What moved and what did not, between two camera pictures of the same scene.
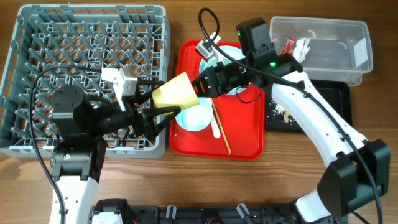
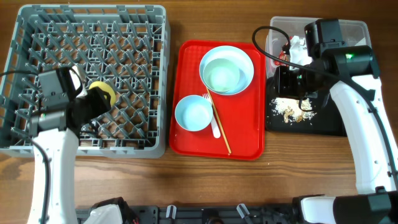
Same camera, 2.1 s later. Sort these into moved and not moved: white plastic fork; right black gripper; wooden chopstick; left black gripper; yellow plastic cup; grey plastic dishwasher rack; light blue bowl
Moved: left black gripper; yellow plastic cup; right black gripper
Not moved: wooden chopstick; white plastic fork; grey plastic dishwasher rack; light blue bowl
